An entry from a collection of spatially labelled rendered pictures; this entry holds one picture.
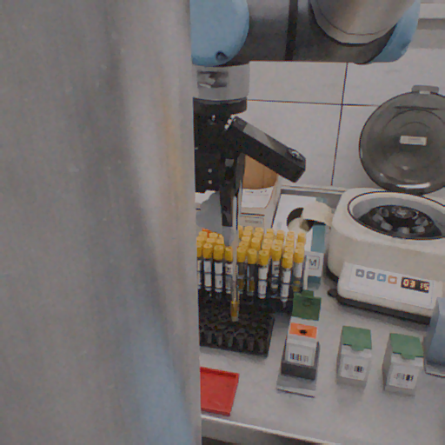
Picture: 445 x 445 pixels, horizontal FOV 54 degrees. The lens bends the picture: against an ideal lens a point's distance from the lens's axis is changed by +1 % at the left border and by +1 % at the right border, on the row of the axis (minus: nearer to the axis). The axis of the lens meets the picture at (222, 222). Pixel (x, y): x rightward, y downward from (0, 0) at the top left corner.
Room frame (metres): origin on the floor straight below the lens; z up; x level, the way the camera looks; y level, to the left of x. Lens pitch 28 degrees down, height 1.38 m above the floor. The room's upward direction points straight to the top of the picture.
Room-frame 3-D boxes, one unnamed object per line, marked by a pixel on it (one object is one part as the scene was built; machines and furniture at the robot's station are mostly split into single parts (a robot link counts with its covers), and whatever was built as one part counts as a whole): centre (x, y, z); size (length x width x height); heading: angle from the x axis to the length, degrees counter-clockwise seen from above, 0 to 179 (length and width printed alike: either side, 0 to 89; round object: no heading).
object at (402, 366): (0.45, -0.25, 0.91); 0.05 x 0.04 x 0.07; 167
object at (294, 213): (0.81, -0.17, 0.92); 0.24 x 0.12 x 0.10; 167
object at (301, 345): (0.47, -0.11, 0.92); 0.05 x 0.04 x 0.06; 165
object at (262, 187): (0.87, 0.01, 0.95); 0.29 x 0.25 x 0.15; 167
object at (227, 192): (0.53, -0.01, 1.13); 0.05 x 0.02 x 0.09; 167
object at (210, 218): (0.54, 0.01, 1.09); 0.06 x 0.03 x 0.09; 77
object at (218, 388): (0.43, 0.02, 0.88); 0.07 x 0.07 x 0.01; 77
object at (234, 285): (0.55, -0.02, 0.93); 0.01 x 0.01 x 0.10; 77
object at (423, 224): (0.74, -0.34, 0.97); 0.15 x 0.15 x 0.07
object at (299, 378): (0.47, -0.11, 0.89); 0.09 x 0.05 x 0.04; 165
